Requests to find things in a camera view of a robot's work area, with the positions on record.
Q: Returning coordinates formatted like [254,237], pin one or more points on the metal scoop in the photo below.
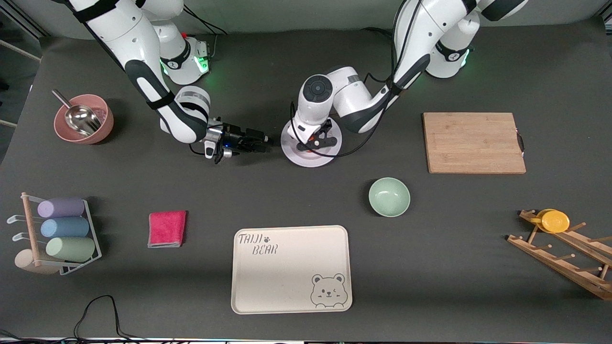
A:
[81,119]

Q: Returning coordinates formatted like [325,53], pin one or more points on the beige cup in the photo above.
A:
[26,263]

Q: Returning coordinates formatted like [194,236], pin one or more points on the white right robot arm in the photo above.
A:
[129,43]

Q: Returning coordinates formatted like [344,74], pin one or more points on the pale frame bar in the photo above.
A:
[19,49]

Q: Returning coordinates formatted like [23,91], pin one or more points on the blue cup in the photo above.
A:
[64,227]

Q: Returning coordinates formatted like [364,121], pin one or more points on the wooden peg drying rack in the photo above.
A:
[564,263]

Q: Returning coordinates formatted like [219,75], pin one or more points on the cream tray with bear print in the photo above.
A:
[287,272]

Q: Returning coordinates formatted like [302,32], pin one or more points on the mint green bowl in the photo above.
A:
[389,197]

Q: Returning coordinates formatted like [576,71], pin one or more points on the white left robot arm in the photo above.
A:
[420,33]

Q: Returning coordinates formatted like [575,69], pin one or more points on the yellow cup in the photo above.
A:
[554,221]

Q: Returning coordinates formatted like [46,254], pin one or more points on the white round plate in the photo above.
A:
[291,150]

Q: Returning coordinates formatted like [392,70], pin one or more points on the mint green cup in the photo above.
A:
[71,249]

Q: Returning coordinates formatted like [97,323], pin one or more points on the clear ice cubes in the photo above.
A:
[99,116]

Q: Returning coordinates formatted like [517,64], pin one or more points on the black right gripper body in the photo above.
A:
[235,133]

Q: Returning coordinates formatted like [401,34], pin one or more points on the pink folded cloth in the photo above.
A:
[166,228]

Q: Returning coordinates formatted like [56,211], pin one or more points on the wooden cutting board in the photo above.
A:
[471,143]

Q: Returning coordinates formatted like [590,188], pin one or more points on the pink ribbed bowl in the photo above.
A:
[64,133]

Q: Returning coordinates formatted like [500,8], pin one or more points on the purple cup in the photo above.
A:
[61,208]

